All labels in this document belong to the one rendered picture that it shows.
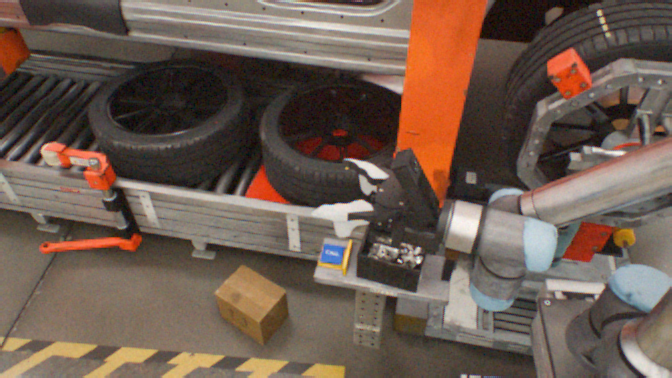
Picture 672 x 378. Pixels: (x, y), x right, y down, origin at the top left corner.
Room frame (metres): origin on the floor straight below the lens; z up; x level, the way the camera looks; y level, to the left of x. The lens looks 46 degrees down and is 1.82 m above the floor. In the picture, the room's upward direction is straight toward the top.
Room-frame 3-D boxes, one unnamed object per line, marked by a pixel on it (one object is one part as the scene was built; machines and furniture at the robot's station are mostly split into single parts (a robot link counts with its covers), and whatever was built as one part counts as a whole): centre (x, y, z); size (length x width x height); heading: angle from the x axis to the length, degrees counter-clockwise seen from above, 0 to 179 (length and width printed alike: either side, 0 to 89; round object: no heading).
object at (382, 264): (0.99, -0.18, 0.51); 0.20 x 0.14 x 0.13; 71
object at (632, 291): (0.52, -0.56, 0.98); 0.13 x 0.12 x 0.14; 160
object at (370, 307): (1.00, -0.13, 0.21); 0.10 x 0.10 x 0.42; 78
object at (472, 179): (1.42, -0.53, 0.26); 0.42 x 0.18 x 0.35; 168
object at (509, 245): (0.49, -0.27, 1.21); 0.11 x 0.08 x 0.09; 70
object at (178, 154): (1.84, 0.72, 0.39); 0.66 x 0.66 x 0.24
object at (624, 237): (1.17, -0.96, 0.51); 0.29 x 0.06 x 0.06; 168
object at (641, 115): (1.00, -0.70, 1.03); 0.19 x 0.18 x 0.11; 168
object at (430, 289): (0.99, -0.16, 0.44); 0.43 x 0.17 x 0.03; 78
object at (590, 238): (1.13, -0.83, 0.48); 0.16 x 0.12 x 0.17; 168
